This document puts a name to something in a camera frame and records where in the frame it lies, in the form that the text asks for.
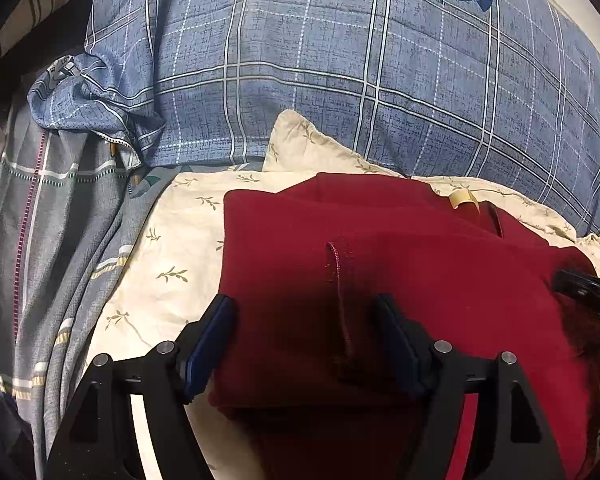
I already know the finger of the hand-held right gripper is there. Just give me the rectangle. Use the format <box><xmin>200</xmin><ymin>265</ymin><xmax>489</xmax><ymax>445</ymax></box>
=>
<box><xmin>551</xmin><ymin>268</ymin><xmax>600</xmax><ymax>332</ymax></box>

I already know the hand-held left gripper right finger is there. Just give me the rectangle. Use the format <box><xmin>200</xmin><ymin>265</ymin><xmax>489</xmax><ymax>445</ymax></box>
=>
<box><xmin>371</xmin><ymin>293</ymin><xmax>566</xmax><ymax>480</ymax></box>

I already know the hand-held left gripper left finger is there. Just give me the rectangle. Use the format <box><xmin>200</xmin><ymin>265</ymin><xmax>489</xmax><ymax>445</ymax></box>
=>
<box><xmin>45</xmin><ymin>294</ymin><xmax>238</xmax><ymax>480</ymax></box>

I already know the dark red garment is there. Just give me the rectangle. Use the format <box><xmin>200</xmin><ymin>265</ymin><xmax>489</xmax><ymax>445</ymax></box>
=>
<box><xmin>207</xmin><ymin>172</ymin><xmax>600</xmax><ymax>480</ymax></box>

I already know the cream leaf-print pillow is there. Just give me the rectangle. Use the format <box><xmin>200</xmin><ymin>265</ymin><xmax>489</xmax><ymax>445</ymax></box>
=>
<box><xmin>85</xmin><ymin>110</ymin><xmax>600</xmax><ymax>480</ymax></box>

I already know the grey plaid bedsheet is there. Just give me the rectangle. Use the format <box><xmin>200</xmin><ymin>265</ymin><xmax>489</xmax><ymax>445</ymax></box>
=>
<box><xmin>0</xmin><ymin>105</ymin><xmax>181</xmax><ymax>480</ymax></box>

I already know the blue plaid quilt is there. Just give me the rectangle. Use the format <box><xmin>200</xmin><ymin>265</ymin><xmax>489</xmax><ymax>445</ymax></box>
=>
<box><xmin>27</xmin><ymin>0</ymin><xmax>600</xmax><ymax>237</ymax></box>

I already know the striped floral cushion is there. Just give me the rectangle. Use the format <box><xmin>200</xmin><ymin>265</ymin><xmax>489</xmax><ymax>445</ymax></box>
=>
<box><xmin>0</xmin><ymin>0</ymin><xmax>112</xmax><ymax>80</ymax></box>

